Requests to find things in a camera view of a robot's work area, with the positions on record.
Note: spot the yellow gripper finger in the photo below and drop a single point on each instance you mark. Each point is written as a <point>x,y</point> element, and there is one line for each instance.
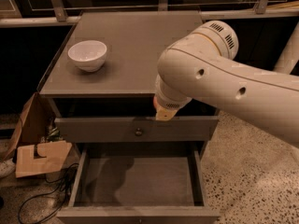
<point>163,114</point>

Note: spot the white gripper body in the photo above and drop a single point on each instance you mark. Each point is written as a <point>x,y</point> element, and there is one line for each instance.
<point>172,105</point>

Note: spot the red apple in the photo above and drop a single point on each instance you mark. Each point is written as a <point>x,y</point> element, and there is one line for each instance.
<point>154,102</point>

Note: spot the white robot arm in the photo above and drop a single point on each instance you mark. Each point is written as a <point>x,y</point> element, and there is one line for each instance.
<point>201,66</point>

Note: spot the brass drawer knob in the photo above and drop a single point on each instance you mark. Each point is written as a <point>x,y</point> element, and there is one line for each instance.
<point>138,131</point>

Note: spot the grey top drawer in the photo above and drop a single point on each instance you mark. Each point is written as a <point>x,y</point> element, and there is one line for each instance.
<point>122,129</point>

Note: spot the grey drawer cabinet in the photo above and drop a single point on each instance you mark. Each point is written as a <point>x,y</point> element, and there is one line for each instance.
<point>124,85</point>

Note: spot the open grey middle drawer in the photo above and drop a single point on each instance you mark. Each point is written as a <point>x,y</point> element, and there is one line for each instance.
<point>139,183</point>

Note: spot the white ceramic bowl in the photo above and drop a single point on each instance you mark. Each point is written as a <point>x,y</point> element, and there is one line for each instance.
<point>88,55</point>

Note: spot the brown cardboard box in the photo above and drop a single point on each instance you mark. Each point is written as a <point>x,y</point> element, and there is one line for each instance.
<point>33,156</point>

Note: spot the white shoe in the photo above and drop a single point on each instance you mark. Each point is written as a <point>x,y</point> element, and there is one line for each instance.
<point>7,168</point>

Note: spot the white post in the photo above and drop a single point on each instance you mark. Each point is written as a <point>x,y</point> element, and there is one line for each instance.
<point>289,56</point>

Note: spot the metal railing frame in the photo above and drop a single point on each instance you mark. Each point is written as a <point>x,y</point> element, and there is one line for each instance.
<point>25,13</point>

